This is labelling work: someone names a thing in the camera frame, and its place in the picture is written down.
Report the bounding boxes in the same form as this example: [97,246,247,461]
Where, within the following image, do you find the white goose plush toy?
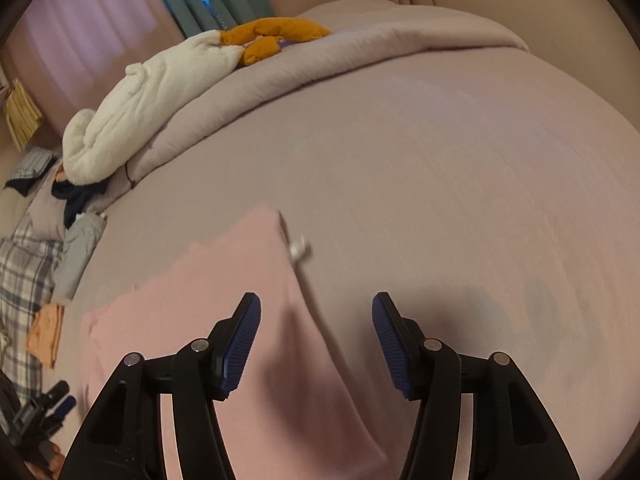
[62,17,333,186]

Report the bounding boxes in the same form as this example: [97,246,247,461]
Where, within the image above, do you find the folded grey garment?
[52,212,107,302]

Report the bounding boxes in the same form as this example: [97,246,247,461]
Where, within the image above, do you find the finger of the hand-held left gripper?
[50,395,78,422]
[31,380,71,408]

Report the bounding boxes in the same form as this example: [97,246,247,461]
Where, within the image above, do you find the mauve duvet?
[27,0,530,241]

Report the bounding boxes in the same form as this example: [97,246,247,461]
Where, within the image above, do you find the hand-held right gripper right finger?
[371,291,581,480]

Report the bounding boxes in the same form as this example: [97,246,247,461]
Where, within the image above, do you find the person's left hand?
[25,437,67,479]

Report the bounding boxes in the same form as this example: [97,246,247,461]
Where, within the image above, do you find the bed with mauve sheet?
[50,45,640,480]

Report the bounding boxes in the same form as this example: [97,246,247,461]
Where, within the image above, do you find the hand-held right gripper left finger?
[59,291,262,480]

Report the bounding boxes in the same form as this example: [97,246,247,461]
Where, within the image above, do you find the pink knit garment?
[80,206,401,480]

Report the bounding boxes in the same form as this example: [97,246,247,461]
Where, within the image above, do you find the pink curtain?
[10,0,186,126]

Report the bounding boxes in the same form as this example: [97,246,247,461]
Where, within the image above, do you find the folded orange bear-print garment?
[25,304,67,368]

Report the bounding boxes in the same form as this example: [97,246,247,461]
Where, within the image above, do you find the folded striped clothes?
[4,147,58,196]

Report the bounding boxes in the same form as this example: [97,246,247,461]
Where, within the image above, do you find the grey plaid pillow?
[0,220,65,406]

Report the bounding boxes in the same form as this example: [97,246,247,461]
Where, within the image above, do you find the dark navy garment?
[51,180,108,228]

